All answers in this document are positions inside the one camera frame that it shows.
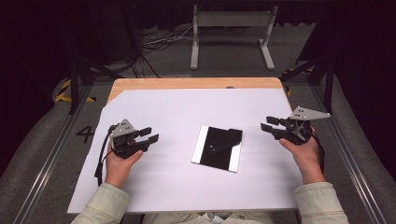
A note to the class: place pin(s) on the yellow black hazard tape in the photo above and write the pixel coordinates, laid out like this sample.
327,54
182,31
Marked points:
63,88
289,91

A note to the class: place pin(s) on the white metal table frame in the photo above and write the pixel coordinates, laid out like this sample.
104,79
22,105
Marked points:
232,19

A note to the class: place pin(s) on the large white paper sheet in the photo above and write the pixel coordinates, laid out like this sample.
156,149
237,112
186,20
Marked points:
186,105

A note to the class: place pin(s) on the person's torso in light jacket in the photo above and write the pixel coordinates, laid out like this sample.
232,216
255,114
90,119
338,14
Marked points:
186,218

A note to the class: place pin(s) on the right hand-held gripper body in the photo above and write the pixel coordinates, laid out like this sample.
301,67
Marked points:
295,129

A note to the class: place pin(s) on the wooden table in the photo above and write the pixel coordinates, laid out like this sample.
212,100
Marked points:
193,82

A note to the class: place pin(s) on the black metal stand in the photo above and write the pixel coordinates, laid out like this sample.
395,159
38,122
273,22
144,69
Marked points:
74,84
328,84

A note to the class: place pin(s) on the aluminium floor rail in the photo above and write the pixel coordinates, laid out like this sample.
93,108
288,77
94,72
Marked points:
46,168
348,155

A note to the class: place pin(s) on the person's left hand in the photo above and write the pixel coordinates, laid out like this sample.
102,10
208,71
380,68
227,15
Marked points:
120,169

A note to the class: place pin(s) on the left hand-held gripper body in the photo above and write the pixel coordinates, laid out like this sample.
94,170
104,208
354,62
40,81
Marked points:
123,137

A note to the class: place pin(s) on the person's right hand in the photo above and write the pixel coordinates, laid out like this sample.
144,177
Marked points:
305,158

